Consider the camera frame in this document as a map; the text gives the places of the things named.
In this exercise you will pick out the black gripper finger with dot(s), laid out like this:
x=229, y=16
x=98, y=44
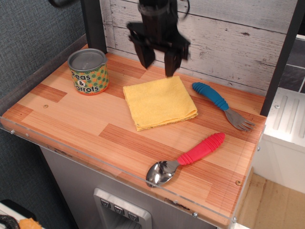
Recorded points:
x=145, y=53
x=172, y=61

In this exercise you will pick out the white toy sink unit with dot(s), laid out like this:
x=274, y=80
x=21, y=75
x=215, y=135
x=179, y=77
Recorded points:
x=280, y=156

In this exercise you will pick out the peas and carrots toy can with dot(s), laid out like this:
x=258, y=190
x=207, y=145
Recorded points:
x=89, y=71

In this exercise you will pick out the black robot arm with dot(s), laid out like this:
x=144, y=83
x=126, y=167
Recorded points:
x=157, y=6

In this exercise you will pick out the orange object bottom left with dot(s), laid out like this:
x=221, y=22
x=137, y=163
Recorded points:
x=29, y=224

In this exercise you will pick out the blue handled toy fork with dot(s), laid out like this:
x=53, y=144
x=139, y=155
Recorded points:
x=234, y=118

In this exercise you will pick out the dark left frame post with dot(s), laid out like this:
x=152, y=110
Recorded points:
x=93, y=23

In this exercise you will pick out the dark right frame post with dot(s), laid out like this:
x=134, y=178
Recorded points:
x=284, y=55

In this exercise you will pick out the yellow dish towel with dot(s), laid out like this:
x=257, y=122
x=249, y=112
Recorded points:
x=159, y=102

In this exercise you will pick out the red handled toy spoon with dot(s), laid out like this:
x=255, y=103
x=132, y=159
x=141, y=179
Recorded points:
x=162, y=171

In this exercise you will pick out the grey toy fridge cabinet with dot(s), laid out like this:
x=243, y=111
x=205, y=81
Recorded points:
x=99, y=201

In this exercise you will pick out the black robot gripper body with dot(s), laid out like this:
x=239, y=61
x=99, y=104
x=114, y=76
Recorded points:
x=159, y=31

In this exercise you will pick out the dark frame post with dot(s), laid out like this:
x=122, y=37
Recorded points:
x=93, y=23
x=284, y=55

